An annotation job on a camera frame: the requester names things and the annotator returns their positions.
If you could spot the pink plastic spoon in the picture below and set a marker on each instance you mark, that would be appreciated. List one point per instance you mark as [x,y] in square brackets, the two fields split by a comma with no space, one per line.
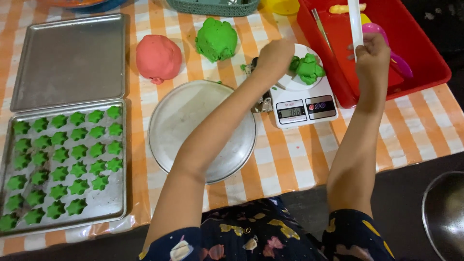
[397,58]

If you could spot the blue and orange bowl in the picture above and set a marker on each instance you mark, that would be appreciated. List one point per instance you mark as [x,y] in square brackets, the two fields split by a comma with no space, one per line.
[90,3]

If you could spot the white plastic scraper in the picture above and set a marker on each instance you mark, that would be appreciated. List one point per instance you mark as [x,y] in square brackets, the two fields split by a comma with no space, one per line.
[355,25]

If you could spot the person's right fingers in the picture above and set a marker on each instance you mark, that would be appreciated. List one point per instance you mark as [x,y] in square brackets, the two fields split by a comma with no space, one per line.
[369,41]

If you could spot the person's right hand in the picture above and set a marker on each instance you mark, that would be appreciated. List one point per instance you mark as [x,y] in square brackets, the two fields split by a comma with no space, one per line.
[371,58]

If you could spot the orange checkered tablecloth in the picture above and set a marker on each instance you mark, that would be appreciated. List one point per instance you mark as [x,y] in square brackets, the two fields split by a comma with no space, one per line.
[290,156]

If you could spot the small green dough lump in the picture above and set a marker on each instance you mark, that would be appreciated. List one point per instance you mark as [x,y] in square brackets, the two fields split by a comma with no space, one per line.
[308,69]

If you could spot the yellow plastic container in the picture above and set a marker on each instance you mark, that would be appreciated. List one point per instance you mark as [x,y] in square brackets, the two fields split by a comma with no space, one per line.
[281,6]

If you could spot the white digital kitchen scale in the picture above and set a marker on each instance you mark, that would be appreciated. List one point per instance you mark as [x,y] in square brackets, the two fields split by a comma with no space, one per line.
[304,105]

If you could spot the metal utensil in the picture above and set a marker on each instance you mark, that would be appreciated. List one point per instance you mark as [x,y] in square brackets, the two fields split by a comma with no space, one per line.
[322,29]

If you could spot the teal woven basket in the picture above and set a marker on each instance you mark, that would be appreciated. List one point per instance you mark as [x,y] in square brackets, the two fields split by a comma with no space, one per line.
[214,7]

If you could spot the pink dough ball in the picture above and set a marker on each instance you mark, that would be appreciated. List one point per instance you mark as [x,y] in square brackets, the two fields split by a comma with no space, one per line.
[158,57]

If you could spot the metal strainer bowl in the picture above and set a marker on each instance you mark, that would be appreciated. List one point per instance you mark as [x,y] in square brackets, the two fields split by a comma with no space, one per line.
[446,217]

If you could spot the large green dough ball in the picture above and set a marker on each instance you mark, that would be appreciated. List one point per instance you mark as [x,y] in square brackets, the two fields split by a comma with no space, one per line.
[216,39]

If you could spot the yellow plastic utensil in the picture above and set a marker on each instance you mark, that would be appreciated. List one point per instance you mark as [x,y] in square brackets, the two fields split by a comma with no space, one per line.
[342,8]

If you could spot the metal tray with cookies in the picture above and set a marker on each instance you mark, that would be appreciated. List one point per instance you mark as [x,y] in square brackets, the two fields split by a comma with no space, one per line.
[101,203]

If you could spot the metal cookie press tool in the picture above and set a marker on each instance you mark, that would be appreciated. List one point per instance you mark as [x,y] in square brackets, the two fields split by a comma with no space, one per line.
[264,103]

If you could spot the person's left hand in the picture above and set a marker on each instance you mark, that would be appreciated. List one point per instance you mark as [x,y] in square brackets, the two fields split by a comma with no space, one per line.
[273,58]

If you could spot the person's dark patterned clothing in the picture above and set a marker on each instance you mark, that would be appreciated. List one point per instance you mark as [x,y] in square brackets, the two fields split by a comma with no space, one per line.
[253,235]

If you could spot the group of green star cookies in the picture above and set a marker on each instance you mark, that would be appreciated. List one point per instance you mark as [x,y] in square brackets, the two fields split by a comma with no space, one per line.
[61,163]

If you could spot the red plastic tray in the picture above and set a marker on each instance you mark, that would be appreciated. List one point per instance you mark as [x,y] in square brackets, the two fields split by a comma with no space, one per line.
[417,47]

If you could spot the round metal plate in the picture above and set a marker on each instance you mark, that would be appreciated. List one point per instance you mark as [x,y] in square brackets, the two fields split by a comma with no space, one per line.
[181,119]

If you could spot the empty rectangular metal tray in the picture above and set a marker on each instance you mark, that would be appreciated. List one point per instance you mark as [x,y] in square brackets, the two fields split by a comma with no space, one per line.
[69,61]

